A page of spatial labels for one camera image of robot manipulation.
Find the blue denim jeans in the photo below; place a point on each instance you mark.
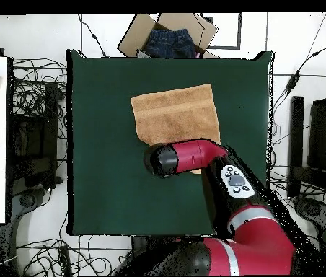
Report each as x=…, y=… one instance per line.
x=168, y=43

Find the brown cardboard box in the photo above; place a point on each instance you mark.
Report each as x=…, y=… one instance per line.
x=134, y=37

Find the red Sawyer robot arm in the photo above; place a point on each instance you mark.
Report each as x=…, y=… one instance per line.
x=191, y=157

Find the dark green table cloth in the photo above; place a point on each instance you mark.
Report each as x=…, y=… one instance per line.
x=108, y=187

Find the orange terry towel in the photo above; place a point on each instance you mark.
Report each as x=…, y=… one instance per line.
x=177, y=115

